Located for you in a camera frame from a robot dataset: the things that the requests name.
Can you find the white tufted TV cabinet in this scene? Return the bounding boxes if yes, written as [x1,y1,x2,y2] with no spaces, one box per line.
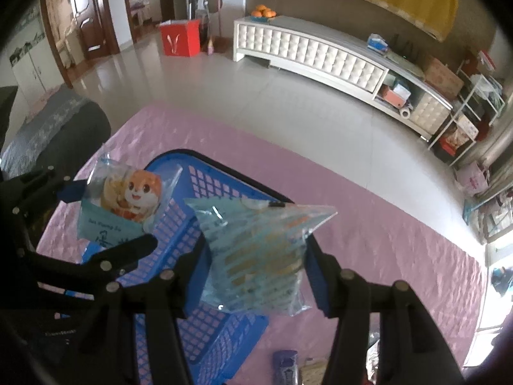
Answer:
[233,16,452,140]

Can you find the blue striped biscuit packet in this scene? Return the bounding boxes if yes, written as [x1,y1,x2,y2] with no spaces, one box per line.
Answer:
[186,196,337,316]

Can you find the pink shopping bag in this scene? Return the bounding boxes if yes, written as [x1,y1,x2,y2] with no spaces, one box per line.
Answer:
[456,161,489,196]

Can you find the squirrel cartoon snack packet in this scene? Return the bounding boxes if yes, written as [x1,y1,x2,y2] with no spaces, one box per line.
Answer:
[77,155,183,249]

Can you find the cardboard box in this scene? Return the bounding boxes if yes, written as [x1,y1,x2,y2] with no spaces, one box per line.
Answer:
[422,56,464,101]

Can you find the blue plastic basket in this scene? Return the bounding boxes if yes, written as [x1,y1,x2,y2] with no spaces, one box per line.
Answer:
[118,150,288,384]

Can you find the red gift box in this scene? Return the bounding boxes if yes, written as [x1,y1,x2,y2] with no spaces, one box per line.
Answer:
[158,19,201,57]

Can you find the pink quilted tablecloth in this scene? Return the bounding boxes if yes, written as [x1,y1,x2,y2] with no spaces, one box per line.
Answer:
[37,104,484,384]

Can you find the blue tissue box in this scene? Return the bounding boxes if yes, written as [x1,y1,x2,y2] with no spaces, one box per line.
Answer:
[367,33,389,54]

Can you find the dark blue snack packet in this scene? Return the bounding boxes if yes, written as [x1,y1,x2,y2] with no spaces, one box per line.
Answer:
[272,349,299,385]

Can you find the oranges on plate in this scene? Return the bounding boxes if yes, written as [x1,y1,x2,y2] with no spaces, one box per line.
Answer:
[250,4,276,19]

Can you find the white metal shelf rack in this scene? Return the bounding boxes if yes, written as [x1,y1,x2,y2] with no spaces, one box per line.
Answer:
[429,59,506,168]

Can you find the brown wooden door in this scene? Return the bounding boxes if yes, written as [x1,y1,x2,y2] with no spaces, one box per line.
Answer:
[40,0,120,87]

